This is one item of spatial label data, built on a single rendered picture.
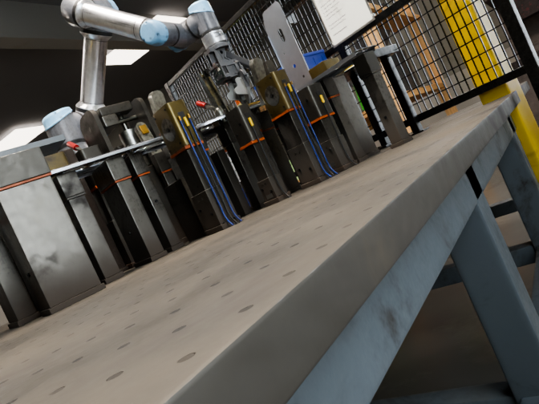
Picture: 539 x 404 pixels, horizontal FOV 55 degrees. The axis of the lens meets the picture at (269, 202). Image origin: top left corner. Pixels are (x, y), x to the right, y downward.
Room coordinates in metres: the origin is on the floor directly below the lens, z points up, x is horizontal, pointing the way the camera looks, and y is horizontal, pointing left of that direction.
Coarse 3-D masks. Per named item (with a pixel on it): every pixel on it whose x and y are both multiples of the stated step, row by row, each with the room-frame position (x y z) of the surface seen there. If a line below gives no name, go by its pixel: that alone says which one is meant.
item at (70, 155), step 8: (56, 152) 1.51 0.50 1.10; (64, 152) 1.52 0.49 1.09; (72, 152) 1.53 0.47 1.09; (72, 160) 1.53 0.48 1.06; (88, 192) 1.53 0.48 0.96; (88, 200) 1.53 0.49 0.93; (96, 208) 1.53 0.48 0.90; (96, 216) 1.53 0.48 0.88; (104, 224) 1.53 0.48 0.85; (104, 232) 1.53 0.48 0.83; (112, 240) 1.54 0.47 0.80; (112, 248) 1.53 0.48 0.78; (120, 256) 1.54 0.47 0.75; (120, 264) 1.53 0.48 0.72
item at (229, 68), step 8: (208, 48) 1.66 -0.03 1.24; (216, 48) 1.67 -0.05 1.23; (224, 48) 1.70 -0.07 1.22; (208, 56) 1.69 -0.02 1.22; (216, 56) 1.67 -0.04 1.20; (224, 56) 1.69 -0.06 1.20; (216, 64) 1.66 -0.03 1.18; (224, 64) 1.66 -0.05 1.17; (232, 64) 1.68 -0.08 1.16; (240, 64) 1.70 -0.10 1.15; (216, 72) 1.67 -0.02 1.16; (224, 72) 1.65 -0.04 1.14; (232, 72) 1.67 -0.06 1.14; (216, 80) 1.69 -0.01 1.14; (224, 80) 1.67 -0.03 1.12
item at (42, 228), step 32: (0, 160) 1.04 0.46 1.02; (32, 160) 1.07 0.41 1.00; (0, 192) 1.02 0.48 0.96; (32, 192) 1.06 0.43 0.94; (32, 224) 1.04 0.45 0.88; (64, 224) 1.08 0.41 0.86; (32, 256) 1.03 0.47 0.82; (64, 256) 1.06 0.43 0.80; (32, 288) 1.07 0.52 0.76; (64, 288) 1.04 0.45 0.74; (96, 288) 1.08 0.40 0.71
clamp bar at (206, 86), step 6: (204, 72) 1.81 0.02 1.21; (198, 78) 1.84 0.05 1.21; (204, 78) 1.84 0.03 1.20; (210, 78) 1.85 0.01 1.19; (204, 84) 1.83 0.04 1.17; (210, 84) 1.85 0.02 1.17; (210, 90) 1.82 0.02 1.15; (216, 90) 1.84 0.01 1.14; (210, 96) 1.83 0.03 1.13; (216, 96) 1.84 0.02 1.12; (216, 102) 1.82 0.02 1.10; (222, 102) 1.83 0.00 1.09; (228, 108) 1.83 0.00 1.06
